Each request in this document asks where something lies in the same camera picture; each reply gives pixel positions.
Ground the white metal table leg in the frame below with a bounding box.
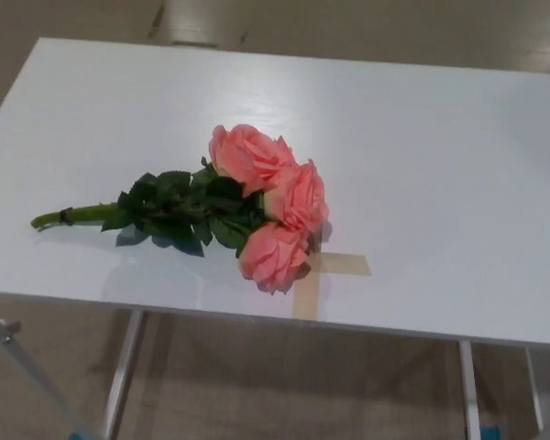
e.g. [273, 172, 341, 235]
[457, 339, 483, 440]
[524, 346, 545, 433]
[104, 310, 146, 440]

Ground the pink artificial rose bouquet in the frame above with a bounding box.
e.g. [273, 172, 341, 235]
[30, 123, 331, 297]

